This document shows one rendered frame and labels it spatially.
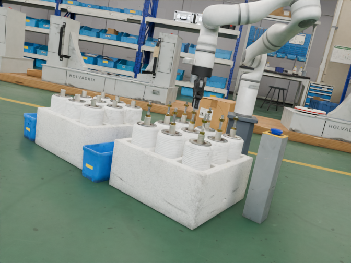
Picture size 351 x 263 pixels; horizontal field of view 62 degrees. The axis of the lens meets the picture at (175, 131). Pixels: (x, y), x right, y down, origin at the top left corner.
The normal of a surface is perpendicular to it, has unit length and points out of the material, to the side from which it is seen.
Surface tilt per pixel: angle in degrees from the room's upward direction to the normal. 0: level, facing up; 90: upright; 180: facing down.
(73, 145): 90
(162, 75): 90
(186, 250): 0
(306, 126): 90
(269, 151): 90
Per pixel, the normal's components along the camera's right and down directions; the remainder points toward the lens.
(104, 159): 0.79, 0.29
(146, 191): -0.59, 0.07
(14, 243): 0.18, -0.96
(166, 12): -0.19, 0.18
